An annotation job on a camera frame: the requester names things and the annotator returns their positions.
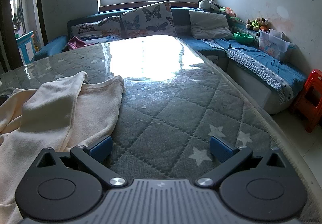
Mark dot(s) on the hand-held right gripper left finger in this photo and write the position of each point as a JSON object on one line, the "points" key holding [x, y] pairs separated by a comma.
{"points": [[103, 147]]}

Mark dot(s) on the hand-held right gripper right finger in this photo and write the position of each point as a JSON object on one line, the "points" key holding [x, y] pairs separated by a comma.
{"points": [[221, 149]]}

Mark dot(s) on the cream knit garment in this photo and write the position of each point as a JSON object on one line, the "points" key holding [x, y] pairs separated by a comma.
{"points": [[63, 113]]}

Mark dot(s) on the hanging dark clothes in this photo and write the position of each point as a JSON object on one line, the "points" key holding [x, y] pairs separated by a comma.
{"points": [[17, 19]]}

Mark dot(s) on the grey patterned sofa runner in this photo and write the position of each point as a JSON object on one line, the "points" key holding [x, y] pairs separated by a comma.
{"points": [[251, 63]]}

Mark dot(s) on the blue sofa throw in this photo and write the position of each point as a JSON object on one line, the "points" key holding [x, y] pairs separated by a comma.
{"points": [[276, 65]]}

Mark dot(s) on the red plastic stool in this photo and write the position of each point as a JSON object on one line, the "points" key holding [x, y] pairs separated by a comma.
{"points": [[309, 98]]}

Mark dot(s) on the pink cloth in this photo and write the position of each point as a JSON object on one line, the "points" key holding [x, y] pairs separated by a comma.
{"points": [[76, 43]]}

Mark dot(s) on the printed floral blanket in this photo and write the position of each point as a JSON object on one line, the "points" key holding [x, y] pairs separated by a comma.
{"points": [[103, 39]]}

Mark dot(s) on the blue corner sofa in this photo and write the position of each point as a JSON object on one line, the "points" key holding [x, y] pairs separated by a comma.
{"points": [[191, 44]]}

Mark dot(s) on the black round hotplate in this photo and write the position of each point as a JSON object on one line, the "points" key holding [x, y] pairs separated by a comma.
{"points": [[5, 95]]}

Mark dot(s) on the green plastic bowl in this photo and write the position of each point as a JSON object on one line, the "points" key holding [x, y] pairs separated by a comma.
{"points": [[242, 37]]}

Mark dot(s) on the clear plastic storage box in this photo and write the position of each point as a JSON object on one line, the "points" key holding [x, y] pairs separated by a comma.
{"points": [[274, 46]]}

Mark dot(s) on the small butterfly print cushion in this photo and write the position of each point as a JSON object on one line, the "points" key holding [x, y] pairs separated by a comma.
{"points": [[95, 29]]}

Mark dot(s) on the plain grey cushion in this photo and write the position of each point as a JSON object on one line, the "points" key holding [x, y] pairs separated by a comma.
{"points": [[208, 25]]}

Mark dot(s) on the blue white cabinet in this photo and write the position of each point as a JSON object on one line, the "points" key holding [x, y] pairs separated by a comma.
{"points": [[25, 46]]}

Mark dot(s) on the large butterfly print cushion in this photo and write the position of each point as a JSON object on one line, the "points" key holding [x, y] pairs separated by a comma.
{"points": [[148, 20]]}

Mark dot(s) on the orange green toy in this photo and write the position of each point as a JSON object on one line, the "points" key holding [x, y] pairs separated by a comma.
{"points": [[227, 10]]}

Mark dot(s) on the panda plush toy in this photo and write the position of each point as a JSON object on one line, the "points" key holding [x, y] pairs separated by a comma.
{"points": [[205, 4]]}

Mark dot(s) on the dark wooden door frame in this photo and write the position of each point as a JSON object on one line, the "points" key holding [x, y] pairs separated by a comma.
{"points": [[41, 12]]}

